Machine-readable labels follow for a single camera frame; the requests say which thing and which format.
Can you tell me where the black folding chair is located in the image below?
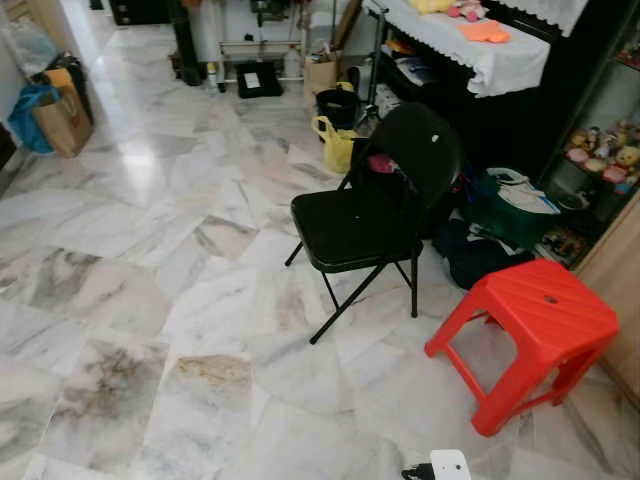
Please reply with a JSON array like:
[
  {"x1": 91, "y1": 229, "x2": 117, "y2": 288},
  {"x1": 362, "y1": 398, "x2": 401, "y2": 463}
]
[{"x1": 285, "y1": 102, "x2": 464, "y2": 345}]

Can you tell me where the wooden cabinet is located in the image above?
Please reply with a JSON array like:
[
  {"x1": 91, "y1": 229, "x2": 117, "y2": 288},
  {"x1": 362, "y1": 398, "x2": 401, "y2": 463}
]
[{"x1": 575, "y1": 195, "x2": 640, "y2": 401}]

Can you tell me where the orange cloth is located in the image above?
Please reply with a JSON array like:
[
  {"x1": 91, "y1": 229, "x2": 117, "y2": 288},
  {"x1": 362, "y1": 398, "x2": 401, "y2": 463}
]
[{"x1": 459, "y1": 20, "x2": 511, "y2": 45}]

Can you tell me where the yellow bear plush toy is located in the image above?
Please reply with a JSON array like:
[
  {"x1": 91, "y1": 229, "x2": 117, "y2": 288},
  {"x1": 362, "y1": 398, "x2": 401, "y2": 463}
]
[{"x1": 614, "y1": 146, "x2": 640, "y2": 173}]

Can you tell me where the yellow plastic bag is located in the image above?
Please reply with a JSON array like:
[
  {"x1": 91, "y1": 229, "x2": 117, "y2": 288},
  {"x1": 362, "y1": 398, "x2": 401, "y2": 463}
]
[{"x1": 312, "y1": 115, "x2": 359, "y2": 174}]

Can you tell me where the red plastic stool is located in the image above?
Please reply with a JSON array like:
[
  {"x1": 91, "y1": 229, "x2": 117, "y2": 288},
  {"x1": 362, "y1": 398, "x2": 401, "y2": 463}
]
[{"x1": 424, "y1": 258, "x2": 620, "y2": 438}]

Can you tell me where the dark navy bag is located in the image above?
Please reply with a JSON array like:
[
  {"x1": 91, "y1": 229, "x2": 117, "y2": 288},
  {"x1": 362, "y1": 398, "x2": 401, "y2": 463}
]
[{"x1": 433, "y1": 218, "x2": 536, "y2": 289}]

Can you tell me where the white tablecloth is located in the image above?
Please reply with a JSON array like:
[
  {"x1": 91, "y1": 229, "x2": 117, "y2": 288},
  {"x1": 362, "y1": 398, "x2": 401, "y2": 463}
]
[{"x1": 378, "y1": 0, "x2": 551, "y2": 98}]

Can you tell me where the clear plastic bag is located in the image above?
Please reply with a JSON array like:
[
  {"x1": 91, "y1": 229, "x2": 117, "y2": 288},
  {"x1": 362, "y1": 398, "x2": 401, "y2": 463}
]
[{"x1": 0, "y1": 20, "x2": 59, "y2": 76}]

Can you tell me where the black bucket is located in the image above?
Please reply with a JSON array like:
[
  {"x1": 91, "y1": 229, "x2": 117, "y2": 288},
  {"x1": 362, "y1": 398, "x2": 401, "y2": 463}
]
[{"x1": 316, "y1": 88, "x2": 363, "y2": 131}]

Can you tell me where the black box with white label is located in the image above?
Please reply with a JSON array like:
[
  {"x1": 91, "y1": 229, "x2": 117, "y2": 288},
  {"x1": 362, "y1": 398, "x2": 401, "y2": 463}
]
[{"x1": 236, "y1": 62, "x2": 284, "y2": 99}]

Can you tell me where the dark green pole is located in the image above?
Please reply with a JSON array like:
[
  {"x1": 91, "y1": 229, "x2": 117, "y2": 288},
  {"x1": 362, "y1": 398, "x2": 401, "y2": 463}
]
[{"x1": 168, "y1": 0, "x2": 204, "y2": 86}]

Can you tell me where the blue bag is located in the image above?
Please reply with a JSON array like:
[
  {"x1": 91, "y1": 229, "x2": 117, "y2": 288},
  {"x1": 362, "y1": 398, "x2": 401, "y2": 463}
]
[{"x1": 8, "y1": 84, "x2": 61, "y2": 154}]

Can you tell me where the green basket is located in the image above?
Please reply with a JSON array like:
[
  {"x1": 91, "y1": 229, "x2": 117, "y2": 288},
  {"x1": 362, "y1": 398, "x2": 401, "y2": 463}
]
[{"x1": 470, "y1": 168, "x2": 561, "y2": 249}]

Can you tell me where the white lace cloth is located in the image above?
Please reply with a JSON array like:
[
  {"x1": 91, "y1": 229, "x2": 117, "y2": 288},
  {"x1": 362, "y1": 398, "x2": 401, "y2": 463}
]
[{"x1": 490, "y1": 0, "x2": 589, "y2": 37}]

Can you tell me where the white metal rack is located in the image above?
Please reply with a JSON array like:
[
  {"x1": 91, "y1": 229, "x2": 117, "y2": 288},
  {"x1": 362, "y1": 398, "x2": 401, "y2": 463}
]
[{"x1": 205, "y1": 0, "x2": 311, "y2": 89}]

